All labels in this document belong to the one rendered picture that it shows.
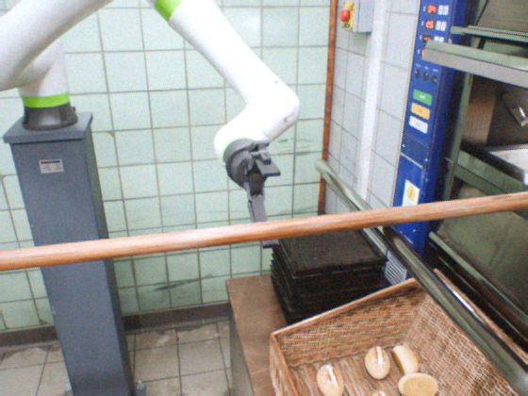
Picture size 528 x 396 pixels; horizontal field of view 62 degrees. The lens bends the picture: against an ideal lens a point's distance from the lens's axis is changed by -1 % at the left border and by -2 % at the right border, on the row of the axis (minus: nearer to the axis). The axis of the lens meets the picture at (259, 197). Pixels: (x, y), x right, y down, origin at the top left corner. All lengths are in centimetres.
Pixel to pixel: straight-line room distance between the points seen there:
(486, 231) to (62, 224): 113
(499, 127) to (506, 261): 35
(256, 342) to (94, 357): 59
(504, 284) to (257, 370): 67
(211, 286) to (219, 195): 49
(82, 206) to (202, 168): 73
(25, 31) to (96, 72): 80
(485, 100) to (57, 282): 130
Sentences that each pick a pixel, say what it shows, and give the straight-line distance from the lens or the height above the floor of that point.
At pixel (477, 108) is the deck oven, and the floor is 128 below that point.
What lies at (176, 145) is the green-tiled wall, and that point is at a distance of 192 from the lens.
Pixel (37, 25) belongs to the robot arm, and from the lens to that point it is 107.
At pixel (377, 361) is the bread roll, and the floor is 64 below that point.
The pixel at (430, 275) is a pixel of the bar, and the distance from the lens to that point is 68.
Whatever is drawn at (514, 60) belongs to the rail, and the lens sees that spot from 87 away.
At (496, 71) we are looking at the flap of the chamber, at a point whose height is 142.
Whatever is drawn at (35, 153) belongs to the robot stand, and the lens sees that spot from 133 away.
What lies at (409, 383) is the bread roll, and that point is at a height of 64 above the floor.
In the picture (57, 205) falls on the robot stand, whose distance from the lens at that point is 138.
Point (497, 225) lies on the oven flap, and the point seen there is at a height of 105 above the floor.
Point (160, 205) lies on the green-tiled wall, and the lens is 202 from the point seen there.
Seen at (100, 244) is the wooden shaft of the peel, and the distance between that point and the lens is 70.
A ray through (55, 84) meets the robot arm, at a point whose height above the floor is 132.
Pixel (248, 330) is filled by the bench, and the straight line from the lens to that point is 144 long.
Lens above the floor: 154
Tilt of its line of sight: 25 degrees down
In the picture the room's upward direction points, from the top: straight up
